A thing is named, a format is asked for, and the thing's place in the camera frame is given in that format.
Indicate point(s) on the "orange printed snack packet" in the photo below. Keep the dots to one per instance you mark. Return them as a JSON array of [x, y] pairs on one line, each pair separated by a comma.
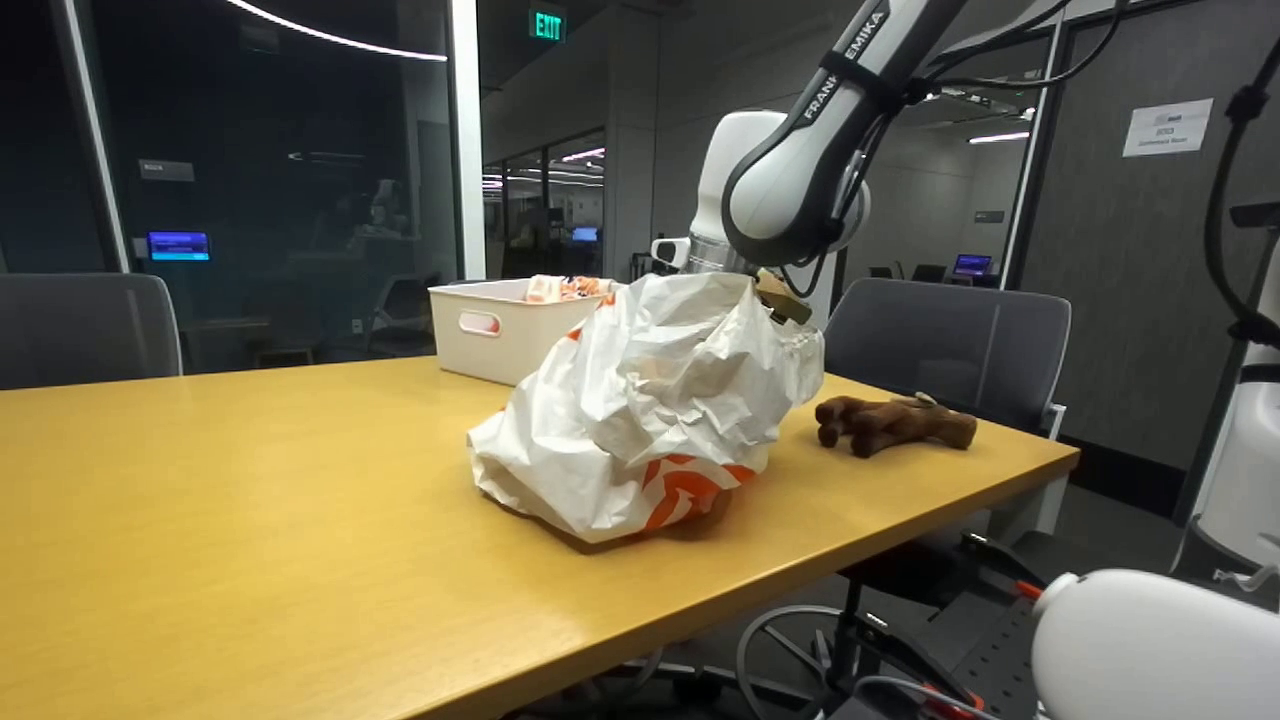
[[560, 288]]

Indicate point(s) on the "white plastic storage bin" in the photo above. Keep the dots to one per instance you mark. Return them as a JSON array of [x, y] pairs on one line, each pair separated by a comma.
[[486, 334]]

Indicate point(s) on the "white paper wall sign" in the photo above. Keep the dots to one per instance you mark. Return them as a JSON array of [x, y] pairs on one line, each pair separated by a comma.
[[1171, 126]]

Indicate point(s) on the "white rounded plastic object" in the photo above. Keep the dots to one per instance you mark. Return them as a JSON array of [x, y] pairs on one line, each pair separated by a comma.
[[1163, 654]]

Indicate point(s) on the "green exit sign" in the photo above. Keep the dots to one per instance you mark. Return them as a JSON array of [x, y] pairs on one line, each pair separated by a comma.
[[550, 26]]

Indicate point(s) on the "white window frame post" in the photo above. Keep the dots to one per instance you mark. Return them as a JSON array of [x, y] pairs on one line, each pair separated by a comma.
[[471, 132]]

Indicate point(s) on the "grey office chair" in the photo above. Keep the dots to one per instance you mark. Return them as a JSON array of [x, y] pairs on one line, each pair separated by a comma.
[[953, 347], [80, 334]]

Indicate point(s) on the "orange black bar clamp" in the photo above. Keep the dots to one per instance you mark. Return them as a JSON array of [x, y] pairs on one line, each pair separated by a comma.
[[1003, 568]]

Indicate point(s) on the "white rounded machine housing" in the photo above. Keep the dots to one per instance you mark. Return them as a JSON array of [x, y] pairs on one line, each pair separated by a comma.
[[1245, 465]]

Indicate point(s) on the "blue lit wall display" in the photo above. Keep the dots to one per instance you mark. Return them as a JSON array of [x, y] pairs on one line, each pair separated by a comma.
[[176, 245]]

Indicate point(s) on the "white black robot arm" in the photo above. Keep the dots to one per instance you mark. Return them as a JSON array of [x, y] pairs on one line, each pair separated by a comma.
[[801, 186]]

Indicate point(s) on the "brown plush moose toy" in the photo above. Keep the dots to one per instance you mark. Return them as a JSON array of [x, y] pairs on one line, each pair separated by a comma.
[[900, 427]]

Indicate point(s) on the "white red plastic shopping bag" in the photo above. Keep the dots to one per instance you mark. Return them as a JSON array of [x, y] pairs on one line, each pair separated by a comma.
[[641, 400]]

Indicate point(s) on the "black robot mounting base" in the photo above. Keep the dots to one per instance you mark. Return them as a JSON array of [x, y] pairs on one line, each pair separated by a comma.
[[934, 644]]

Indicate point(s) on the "lit computer monitor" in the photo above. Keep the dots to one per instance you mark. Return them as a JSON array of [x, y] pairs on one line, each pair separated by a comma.
[[584, 233], [973, 267]]

